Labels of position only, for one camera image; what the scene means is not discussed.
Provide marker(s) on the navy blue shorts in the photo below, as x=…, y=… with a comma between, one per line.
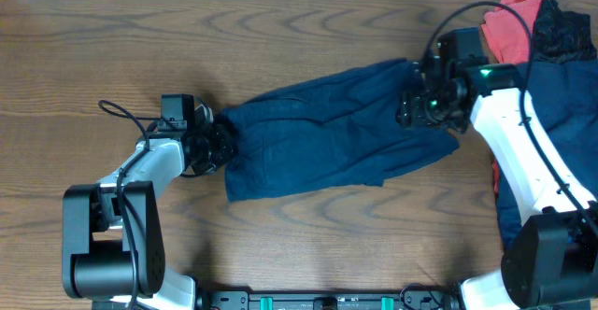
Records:
x=328, y=132

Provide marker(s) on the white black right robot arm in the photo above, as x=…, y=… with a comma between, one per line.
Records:
x=553, y=259

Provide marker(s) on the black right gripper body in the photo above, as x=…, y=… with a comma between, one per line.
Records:
x=431, y=109

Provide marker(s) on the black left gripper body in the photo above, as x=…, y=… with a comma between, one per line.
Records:
x=212, y=151

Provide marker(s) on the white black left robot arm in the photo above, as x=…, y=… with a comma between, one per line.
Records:
x=113, y=248

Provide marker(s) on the red cloth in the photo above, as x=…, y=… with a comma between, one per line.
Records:
x=505, y=36

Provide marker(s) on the black patterned garment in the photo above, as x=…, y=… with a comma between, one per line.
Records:
x=562, y=36

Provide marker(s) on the blue denim jeans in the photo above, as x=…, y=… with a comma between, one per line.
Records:
x=565, y=98

